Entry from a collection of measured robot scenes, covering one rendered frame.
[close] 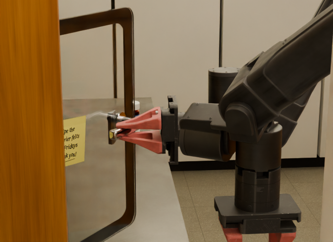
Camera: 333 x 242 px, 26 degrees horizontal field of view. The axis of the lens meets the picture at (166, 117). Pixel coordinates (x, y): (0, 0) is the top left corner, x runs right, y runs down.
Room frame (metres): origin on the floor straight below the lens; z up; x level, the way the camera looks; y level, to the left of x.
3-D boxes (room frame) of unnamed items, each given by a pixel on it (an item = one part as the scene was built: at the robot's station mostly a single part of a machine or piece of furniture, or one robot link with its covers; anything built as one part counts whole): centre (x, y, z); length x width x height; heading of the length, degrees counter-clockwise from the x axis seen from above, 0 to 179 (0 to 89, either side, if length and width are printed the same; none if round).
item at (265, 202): (0.86, -0.12, 1.20); 0.10 x 0.07 x 0.07; 95
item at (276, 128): (0.86, -0.11, 1.27); 0.07 x 0.06 x 0.07; 62
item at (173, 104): (1.14, -0.04, 1.20); 0.07 x 0.07 x 0.10; 3
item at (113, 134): (1.15, 0.08, 1.20); 0.10 x 0.05 x 0.03; 148
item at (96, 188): (1.11, 0.14, 1.19); 0.30 x 0.01 x 0.40; 148
